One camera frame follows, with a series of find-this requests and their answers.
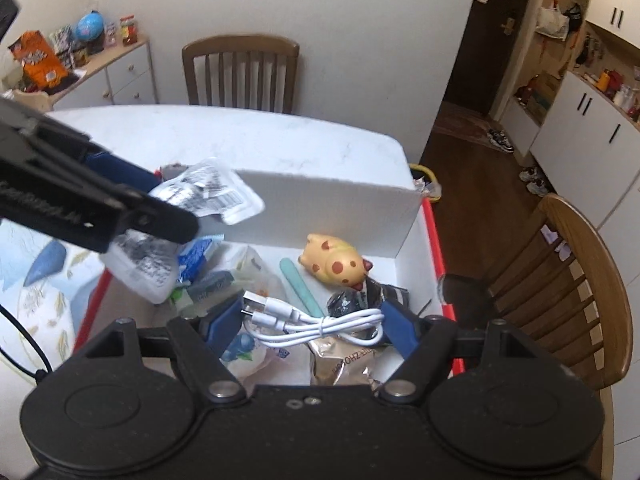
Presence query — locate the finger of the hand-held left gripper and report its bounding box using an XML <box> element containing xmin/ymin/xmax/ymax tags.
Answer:
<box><xmin>0</xmin><ymin>132</ymin><xmax>201</xmax><ymax>243</ymax></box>
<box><xmin>0</xmin><ymin>97</ymin><xmax>158</xmax><ymax>193</ymax></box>

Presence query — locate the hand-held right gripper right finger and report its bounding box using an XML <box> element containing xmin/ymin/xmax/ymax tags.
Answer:
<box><xmin>375</xmin><ymin>299</ymin><xmax>556</xmax><ymax>403</ymax></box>

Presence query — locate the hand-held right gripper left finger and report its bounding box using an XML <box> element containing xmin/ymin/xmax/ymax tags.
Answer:
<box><xmin>70</xmin><ymin>294</ymin><xmax>248</xmax><ymax>403</ymax></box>

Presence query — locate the white blueberry pouch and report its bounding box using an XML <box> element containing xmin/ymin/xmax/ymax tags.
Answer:
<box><xmin>220</xmin><ymin>332</ymin><xmax>283</xmax><ymax>381</ymax></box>

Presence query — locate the green white packet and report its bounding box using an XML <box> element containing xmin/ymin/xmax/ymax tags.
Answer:
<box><xmin>169</xmin><ymin>270</ymin><xmax>238</xmax><ymax>317</ymax></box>

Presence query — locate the white usb cable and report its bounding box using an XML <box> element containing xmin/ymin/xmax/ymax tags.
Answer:
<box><xmin>242</xmin><ymin>291</ymin><xmax>386</xmax><ymax>348</ymax></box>

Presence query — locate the blue snack packet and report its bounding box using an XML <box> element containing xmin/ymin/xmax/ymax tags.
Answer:
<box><xmin>177</xmin><ymin>235</ymin><xmax>226</xmax><ymax>283</ymax></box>

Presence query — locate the translucent white pouch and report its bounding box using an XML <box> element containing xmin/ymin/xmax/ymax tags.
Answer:
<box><xmin>220</xmin><ymin>245</ymin><xmax>281</xmax><ymax>311</ymax></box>

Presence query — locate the black packet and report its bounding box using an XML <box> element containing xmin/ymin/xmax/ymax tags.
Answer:
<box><xmin>327</xmin><ymin>280</ymin><xmax>411</xmax><ymax>346</ymax></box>

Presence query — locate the clear printed blister pack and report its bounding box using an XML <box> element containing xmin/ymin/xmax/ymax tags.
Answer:
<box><xmin>102</xmin><ymin>157</ymin><xmax>266</xmax><ymax>305</ymax></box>

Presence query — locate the bronze foil snack packet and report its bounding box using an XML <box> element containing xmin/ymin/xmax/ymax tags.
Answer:
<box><xmin>307</xmin><ymin>337</ymin><xmax>396</xmax><ymax>388</ymax></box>

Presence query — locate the mint green nail file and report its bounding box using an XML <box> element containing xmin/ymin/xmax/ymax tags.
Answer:
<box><xmin>280</xmin><ymin>258</ymin><xmax>326</xmax><ymax>318</ymax></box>

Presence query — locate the yellow pig toy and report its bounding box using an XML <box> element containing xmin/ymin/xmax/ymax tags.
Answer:
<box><xmin>298</xmin><ymin>233</ymin><xmax>376</xmax><ymax>291</ymax></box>

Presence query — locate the red cardboard box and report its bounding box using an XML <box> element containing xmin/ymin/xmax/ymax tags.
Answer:
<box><xmin>72</xmin><ymin>167</ymin><xmax>463</xmax><ymax>388</ymax></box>

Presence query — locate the white marble desktop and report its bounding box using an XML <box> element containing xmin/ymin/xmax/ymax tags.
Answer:
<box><xmin>0</xmin><ymin>104</ymin><xmax>617</xmax><ymax>480</ymax></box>

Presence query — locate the white side cabinet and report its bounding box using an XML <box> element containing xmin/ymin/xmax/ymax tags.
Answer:
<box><xmin>50</xmin><ymin>35</ymin><xmax>158</xmax><ymax>111</ymax></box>

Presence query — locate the light wooden stool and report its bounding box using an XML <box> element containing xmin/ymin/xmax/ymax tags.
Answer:
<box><xmin>2</xmin><ymin>89</ymin><xmax>53</xmax><ymax>111</ymax></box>

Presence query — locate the red jar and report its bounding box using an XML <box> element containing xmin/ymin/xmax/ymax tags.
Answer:
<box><xmin>119</xmin><ymin>14</ymin><xmax>138</xmax><ymax>47</ymax></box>

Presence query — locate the orange snack bag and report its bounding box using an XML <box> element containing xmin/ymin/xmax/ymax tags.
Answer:
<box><xmin>9</xmin><ymin>30</ymin><xmax>71</xmax><ymax>93</ymax></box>

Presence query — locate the blue globe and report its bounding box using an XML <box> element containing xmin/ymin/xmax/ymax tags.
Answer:
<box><xmin>75</xmin><ymin>11</ymin><xmax>107</xmax><ymax>43</ymax></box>

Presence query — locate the brown wooden chair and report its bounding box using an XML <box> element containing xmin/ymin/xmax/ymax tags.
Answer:
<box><xmin>487</xmin><ymin>192</ymin><xmax>633</xmax><ymax>391</ymax></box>
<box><xmin>181</xmin><ymin>35</ymin><xmax>301</xmax><ymax>113</ymax></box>

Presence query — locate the white refrigerator with stickers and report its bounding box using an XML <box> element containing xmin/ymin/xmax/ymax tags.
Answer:
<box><xmin>596</xmin><ymin>170</ymin><xmax>640</xmax><ymax>448</ymax></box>

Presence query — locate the red plush toy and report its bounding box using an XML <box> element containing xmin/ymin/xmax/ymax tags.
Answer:
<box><xmin>515</xmin><ymin>75</ymin><xmax>541</xmax><ymax>103</ymax></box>

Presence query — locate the brown cardboard box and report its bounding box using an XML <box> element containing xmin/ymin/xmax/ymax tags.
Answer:
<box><xmin>527</xmin><ymin>74</ymin><xmax>558</xmax><ymax>116</ymax></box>

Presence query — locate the dark wooden door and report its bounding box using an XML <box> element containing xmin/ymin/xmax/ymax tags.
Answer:
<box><xmin>440</xmin><ymin>0</ymin><xmax>533</xmax><ymax>121</ymax></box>

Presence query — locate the white tote bag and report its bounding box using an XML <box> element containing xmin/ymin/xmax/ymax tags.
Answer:
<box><xmin>537</xmin><ymin>6</ymin><xmax>571</xmax><ymax>38</ymax></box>

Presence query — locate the black cable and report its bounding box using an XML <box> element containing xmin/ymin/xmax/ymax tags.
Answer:
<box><xmin>0</xmin><ymin>305</ymin><xmax>51</xmax><ymax>386</ymax></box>

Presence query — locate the plastic bag yellow handle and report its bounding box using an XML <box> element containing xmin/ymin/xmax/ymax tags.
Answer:
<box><xmin>409</xmin><ymin>162</ymin><xmax>443</xmax><ymax>204</ymax></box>

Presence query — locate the white wall cabinet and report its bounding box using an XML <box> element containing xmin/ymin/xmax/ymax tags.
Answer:
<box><xmin>487</xmin><ymin>0</ymin><xmax>640</xmax><ymax>221</ymax></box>

